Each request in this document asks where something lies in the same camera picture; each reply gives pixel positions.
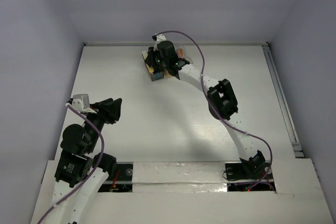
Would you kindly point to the smoky grey plastic bin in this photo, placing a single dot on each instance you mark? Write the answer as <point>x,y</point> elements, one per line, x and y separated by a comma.
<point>155,71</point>

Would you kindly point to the clear plastic bin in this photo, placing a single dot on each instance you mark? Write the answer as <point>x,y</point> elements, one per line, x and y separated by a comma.
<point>187,56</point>

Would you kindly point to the white foam front board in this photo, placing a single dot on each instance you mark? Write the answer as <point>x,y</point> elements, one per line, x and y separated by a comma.
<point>197,193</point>

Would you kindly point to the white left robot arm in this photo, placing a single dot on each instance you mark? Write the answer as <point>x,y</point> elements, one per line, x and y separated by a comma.
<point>106,96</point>

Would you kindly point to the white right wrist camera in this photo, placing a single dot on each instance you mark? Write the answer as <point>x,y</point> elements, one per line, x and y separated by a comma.
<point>158,38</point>

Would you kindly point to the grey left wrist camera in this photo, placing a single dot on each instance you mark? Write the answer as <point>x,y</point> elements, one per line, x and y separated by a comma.
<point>80,103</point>

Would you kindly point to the orange pink highlighter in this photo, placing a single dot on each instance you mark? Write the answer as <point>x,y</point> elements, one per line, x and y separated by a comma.
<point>150,70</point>

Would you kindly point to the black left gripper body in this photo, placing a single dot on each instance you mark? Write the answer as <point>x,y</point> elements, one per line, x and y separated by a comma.
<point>105,111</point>

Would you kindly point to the yellow highlighter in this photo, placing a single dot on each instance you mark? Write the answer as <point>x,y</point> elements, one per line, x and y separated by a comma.
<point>144,54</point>

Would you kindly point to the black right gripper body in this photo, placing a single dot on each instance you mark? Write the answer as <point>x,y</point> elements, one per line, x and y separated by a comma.
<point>159,60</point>

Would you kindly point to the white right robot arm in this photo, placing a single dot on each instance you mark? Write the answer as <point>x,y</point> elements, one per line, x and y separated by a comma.
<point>223,106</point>

